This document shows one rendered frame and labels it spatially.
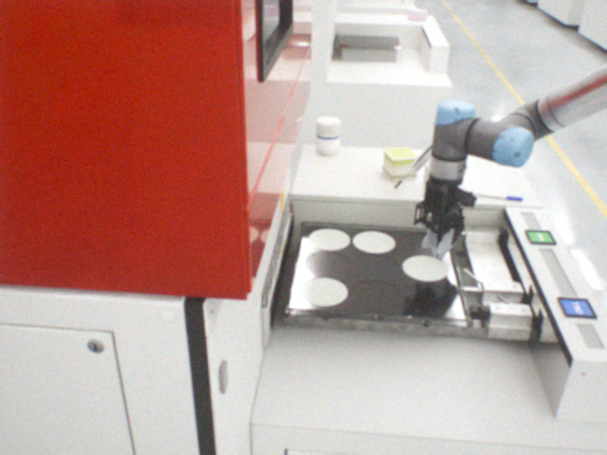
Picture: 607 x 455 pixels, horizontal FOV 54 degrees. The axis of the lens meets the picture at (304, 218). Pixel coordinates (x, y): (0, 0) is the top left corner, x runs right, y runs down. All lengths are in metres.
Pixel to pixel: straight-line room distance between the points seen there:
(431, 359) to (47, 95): 0.88
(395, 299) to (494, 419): 0.30
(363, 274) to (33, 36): 0.89
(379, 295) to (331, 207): 0.34
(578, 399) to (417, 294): 0.35
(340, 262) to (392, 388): 0.33
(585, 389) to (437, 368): 0.26
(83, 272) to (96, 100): 0.20
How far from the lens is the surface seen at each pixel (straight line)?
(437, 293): 1.27
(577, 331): 1.15
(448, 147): 1.21
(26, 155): 0.66
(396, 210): 1.50
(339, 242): 1.41
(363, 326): 1.26
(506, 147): 1.16
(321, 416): 1.09
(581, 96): 1.22
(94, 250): 0.68
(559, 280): 1.29
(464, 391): 1.17
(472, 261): 1.44
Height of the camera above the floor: 1.62
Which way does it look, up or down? 28 degrees down
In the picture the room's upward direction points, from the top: 1 degrees clockwise
